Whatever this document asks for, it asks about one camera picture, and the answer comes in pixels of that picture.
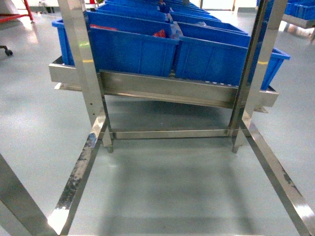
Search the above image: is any stainless steel rack frame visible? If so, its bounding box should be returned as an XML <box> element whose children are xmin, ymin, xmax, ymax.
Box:
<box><xmin>0</xmin><ymin>0</ymin><xmax>315</xmax><ymax>236</ymax></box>

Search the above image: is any blue plastic bin left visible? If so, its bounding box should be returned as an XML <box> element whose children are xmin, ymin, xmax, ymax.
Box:
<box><xmin>51</xmin><ymin>19</ymin><xmax>180</xmax><ymax>77</ymax></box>

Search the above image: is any blue bin behind left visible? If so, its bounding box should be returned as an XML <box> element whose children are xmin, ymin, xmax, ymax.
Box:
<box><xmin>87</xmin><ymin>11</ymin><xmax>173</xmax><ymax>38</ymax></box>

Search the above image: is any stainless steel side shelf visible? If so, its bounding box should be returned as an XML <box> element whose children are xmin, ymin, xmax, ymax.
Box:
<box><xmin>282</xmin><ymin>0</ymin><xmax>315</xmax><ymax>29</ymax></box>

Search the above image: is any blue plastic bin right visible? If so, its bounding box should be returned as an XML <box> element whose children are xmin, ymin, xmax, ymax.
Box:
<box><xmin>173</xmin><ymin>36</ymin><xmax>291</xmax><ymax>90</ymax></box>

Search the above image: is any blue plastic bin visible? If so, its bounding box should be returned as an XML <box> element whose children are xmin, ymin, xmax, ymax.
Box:
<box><xmin>173</xmin><ymin>36</ymin><xmax>291</xmax><ymax>90</ymax></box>
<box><xmin>51</xmin><ymin>19</ymin><xmax>180</xmax><ymax>77</ymax></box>

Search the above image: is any blue bin behind right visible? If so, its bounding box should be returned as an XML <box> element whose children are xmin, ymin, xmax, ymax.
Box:
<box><xmin>177</xmin><ymin>22</ymin><xmax>251</xmax><ymax>47</ymax></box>

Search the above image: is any red metal frame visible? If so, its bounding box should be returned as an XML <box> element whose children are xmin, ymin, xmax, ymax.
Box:
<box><xmin>0</xmin><ymin>0</ymin><xmax>33</xmax><ymax>23</ymax></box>

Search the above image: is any black office chair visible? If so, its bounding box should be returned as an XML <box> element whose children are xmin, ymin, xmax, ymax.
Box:
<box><xmin>0</xmin><ymin>45</ymin><xmax>13</xmax><ymax>57</ymax></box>

